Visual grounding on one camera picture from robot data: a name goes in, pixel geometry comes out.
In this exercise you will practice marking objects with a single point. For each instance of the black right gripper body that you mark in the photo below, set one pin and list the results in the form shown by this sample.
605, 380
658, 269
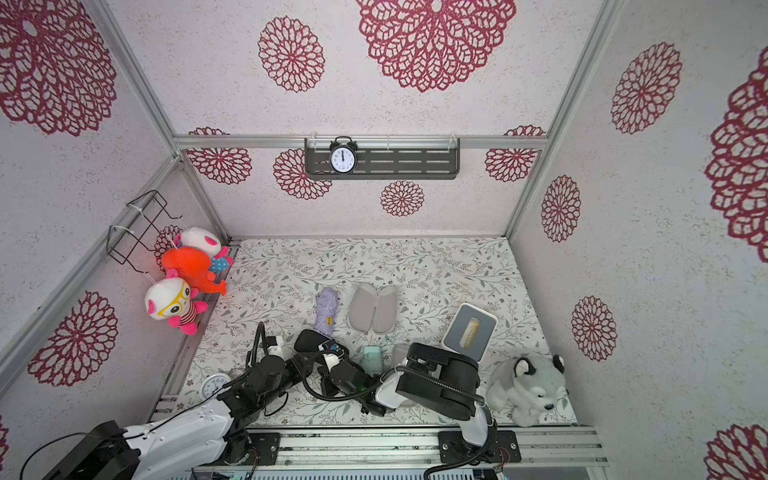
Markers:
372, 407

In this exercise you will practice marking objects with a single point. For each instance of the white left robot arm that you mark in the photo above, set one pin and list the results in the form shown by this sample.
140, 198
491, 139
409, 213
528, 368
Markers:
214, 430

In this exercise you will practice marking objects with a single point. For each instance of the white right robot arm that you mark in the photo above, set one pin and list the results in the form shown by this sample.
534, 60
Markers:
439, 380

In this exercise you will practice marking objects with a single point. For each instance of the mint green folded umbrella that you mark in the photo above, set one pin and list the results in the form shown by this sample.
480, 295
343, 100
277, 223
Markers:
372, 360

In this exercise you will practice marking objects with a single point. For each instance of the open mint umbrella case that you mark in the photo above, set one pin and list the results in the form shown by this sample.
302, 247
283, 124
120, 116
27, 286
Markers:
399, 354

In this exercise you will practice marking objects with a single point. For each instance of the white round table clock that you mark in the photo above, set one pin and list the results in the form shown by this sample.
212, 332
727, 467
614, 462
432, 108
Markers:
212, 384

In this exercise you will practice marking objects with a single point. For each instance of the white plush with yellow glasses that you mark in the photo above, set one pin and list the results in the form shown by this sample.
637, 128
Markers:
173, 300

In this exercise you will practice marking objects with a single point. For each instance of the beige roll in tray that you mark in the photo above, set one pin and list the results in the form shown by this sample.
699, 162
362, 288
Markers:
469, 333

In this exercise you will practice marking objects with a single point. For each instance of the white rimmed grey tray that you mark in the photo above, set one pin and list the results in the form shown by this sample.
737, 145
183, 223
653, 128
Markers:
479, 347

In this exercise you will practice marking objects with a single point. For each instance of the orange plush whale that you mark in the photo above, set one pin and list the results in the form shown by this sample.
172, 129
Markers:
193, 266

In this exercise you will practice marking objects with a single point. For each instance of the white pink plush doll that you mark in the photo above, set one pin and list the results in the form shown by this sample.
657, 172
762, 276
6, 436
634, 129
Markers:
208, 243

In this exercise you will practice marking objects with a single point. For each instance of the grey husky plush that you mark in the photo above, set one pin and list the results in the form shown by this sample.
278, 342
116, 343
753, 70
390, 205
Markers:
530, 384

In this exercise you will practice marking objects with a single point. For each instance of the black alarm clock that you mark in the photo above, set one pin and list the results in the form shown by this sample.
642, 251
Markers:
343, 156

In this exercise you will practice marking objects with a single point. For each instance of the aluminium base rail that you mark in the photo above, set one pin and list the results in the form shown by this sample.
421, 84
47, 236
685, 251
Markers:
379, 452

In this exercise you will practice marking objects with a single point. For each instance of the black wire wall rack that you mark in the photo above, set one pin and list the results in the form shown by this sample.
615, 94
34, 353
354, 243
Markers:
145, 212

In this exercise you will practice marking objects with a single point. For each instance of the grey wall shelf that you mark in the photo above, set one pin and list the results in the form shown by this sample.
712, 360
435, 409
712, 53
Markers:
387, 163

